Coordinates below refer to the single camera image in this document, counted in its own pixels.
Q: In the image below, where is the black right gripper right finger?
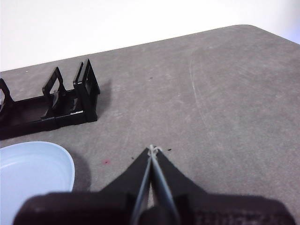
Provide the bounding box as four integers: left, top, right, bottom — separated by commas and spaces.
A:
152, 146, 296, 225

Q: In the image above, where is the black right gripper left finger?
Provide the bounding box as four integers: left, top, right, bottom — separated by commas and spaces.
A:
13, 144, 153, 225

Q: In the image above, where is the blue round plate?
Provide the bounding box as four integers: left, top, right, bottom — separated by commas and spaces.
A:
0, 140, 75, 200

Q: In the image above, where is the black plastic plate rack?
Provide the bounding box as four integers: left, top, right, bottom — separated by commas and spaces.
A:
0, 58, 101, 141

